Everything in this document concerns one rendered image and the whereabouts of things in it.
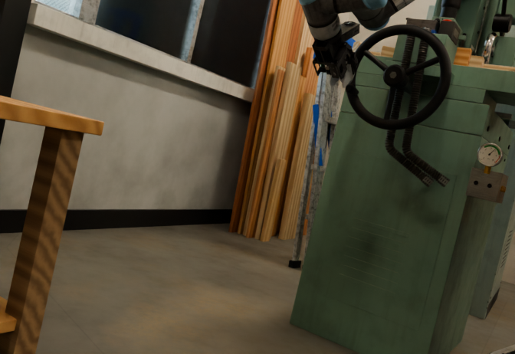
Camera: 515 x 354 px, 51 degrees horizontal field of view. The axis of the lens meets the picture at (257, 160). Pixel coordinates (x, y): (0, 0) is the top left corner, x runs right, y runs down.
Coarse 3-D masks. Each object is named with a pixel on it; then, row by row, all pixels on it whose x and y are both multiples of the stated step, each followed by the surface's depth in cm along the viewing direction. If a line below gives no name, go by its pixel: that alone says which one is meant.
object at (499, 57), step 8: (504, 40) 179; (512, 40) 178; (496, 48) 180; (504, 48) 179; (512, 48) 177; (496, 56) 180; (504, 56) 178; (512, 56) 177; (496, 64) 179; (504, 64) 178; (512, 64) 177
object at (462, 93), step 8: (360, 80) 170; (368, 80) 169; (376, 80) 168; (384, 88) 166; (424, 88) 160; (432, 88) 158; (456, 88) 155; (464, 88) 154; (472, 88) 153; (432, 96) 158; (448, 96) 156; (456, 96) 155; (464, 96) 153; (472, 96) 152; (480, 96) 151; (488, 96) 156; (488, 104) 158; (496, 104) 168
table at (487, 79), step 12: (384, 60) 167; (360, 72) 171; (372, 72) 168; (432, 72) 149; (456, 72) 155; (468, 72) 154; (480, 72) 152; (492, 72) 150; (504, 72) 149; (456, 84) 155; (468, 84) 153; (480, 84) 152; (492, 84) 150; (504, 84) 148; (492, 96) 158; (504, 96) 154
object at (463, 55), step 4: (460, 48) 163; (464, 48) 163; (468, 48) 162; (456, 52) 164; (460, 52) 163; (464, 52) 163; (468, 52) 162; (456, 56) 164; (460, 56) 163; (464, 56) 162; (468, 56) 162; (456, 60) 164; (460, 60) 163; (464, 60) 162; (468, 60) 162; (456, 64) 163; (460, 64) 163; (464, 64) 162; (468, 64) 163
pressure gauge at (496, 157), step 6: (486, 144) 143; (492, 144) 143; (480, 150) 144; (486, 150) 143; (492, 150) 143; (498, 150) 142; (480, 156) 144; (486, 156) 143; (492, 156) 142; (498, 156) 142; (486, 162) 143; (492, 162) 142; (498, 162) 141; (486, 168) 145
